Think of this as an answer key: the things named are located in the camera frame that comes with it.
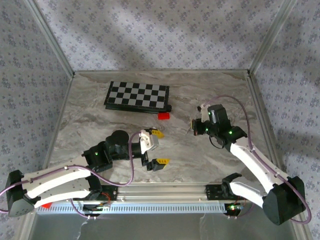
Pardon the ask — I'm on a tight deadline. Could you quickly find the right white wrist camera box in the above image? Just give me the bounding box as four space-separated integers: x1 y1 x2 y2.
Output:
196 104 213 123

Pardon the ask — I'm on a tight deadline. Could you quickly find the white slotted cable duct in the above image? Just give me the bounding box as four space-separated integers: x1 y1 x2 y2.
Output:
36 201 227 214

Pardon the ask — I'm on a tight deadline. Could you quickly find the black grey folding chessboard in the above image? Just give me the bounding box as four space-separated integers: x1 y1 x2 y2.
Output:
103 80 173 115

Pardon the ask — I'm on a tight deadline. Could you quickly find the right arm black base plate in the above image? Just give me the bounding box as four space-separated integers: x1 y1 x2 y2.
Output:
205 184 251 201

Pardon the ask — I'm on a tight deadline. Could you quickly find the aluminium table side rail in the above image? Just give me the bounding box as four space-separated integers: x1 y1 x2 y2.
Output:
246 71 293 182
41 73 76 176

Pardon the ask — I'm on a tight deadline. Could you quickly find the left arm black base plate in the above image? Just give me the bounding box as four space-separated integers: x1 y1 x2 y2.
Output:
99 184 119 201

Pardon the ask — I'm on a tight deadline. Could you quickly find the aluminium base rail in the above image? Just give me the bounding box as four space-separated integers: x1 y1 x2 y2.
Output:
32 181 266 203

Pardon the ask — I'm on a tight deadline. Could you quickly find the aluminium frame post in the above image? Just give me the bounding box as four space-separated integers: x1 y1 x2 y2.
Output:
248 0 298 76
24 0 76 77

